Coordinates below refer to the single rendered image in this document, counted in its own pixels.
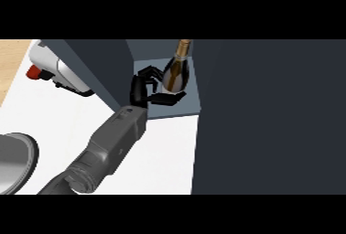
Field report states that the dark grey cabinet door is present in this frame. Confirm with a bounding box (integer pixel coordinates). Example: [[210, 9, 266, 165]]
[[191, 38, 346, 196]]

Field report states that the white appliance with red knob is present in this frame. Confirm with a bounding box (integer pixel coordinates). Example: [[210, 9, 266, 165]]
[[23, 40, 97, 98]]

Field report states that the dark gold-necked wine bottle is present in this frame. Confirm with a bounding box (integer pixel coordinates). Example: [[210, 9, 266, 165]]
[[160, 38, 194, 94]]

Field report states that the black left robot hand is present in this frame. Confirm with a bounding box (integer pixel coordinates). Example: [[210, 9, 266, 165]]
[[128, 65, 188, 110]]

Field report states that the dark grey cabinet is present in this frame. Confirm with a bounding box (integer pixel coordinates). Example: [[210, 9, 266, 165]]
[[40, 38, 202, 121]]

